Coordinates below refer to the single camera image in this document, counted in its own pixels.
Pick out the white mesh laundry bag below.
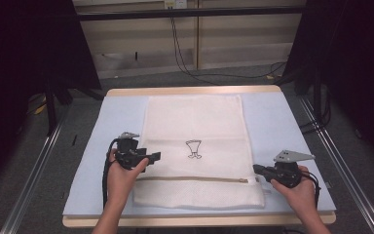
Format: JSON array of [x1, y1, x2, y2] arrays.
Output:
[[131, 94, 267, 211]]

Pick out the black horizontal bar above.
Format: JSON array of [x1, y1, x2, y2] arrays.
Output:
[[77, 5, 307, 21]]

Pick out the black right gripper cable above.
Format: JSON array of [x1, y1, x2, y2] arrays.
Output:
[[300, 171, 322, 209]]

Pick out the light blue mat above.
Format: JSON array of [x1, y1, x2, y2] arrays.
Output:
[[61, 92, 337, 218]]

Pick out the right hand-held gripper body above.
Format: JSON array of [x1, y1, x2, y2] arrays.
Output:
[[265, 149, 317, 189]]

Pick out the black hanging wall cable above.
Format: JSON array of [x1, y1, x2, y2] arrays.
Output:
[[169, 16, 287, 87]]

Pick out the white wall outlet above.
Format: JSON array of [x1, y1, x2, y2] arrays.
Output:
[[164, 0, 189, 10]]

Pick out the black curtain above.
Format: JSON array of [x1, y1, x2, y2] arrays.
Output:
[[283, 0, 374, 172], [0, 0, 102, 194]]

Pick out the wooden table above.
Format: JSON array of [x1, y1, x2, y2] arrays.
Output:
[[61, 85, 337, 228]]

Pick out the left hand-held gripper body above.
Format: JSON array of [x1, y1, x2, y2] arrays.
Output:
[[111, 131, 148, 172]]

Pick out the person's left hand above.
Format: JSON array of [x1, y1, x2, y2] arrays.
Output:
[[105, 148, 151, 209]]

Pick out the metal floor rail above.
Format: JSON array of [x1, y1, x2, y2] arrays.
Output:
[[0, 118, 66, 234], [299, 97, 374, 234]]

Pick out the person's right hand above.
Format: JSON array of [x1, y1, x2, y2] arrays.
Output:
[[270, 165, 318, 213]]

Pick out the black floor cables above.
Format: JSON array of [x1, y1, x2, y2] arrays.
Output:
[[299, 92, 333, 136]]

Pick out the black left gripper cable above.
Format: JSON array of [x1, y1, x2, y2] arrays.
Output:
[[101, 137, 121, 210]]

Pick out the yellow tape strip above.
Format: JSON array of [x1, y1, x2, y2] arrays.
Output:
[[33, 102, 49, 115]]

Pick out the black metal stand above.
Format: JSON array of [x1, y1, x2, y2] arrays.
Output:
[[312, 69, 325, 126], [43, 82, 60, 137]]

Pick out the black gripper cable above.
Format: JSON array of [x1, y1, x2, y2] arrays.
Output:
[[300, 171, 322, 209], [101, 137, 121, 210]]

